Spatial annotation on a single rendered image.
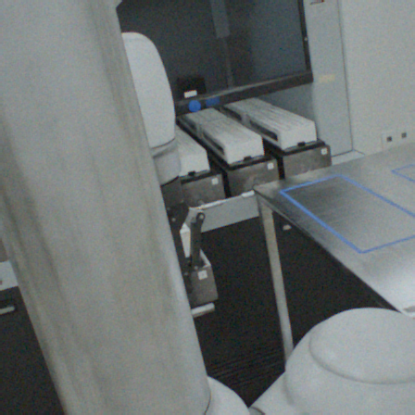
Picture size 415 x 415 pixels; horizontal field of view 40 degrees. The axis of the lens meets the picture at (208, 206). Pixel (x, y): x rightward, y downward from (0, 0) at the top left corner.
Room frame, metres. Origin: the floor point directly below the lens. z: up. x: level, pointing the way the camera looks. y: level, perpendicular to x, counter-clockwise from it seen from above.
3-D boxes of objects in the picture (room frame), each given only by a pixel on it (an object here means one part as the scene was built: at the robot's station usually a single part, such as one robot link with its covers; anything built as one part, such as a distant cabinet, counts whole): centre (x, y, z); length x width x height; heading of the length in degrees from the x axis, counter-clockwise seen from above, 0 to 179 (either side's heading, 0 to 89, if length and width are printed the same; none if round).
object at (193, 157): (1.53, 0.05, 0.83); 0.30 x 0.10 x 0.06; 11
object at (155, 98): (0.80, 0.08, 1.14); 0.13 x 0.11 x 0.16; 109
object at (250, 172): (1.69, -0.07, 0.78); 0.73 x 0.14 x 0.09; 11
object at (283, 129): (1.59, -0.25, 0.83); 0.30 x 0.10 x 0.06; 11
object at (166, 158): (0.81, 0.07, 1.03); 0.09 x 0.09 x 0.06
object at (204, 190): (1.66, 0.08, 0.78); 0.73 x 0.14 x 0.09; 11
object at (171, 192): (0.81, 0.07, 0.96); 0.08 x 0.07 x 0.09; 101
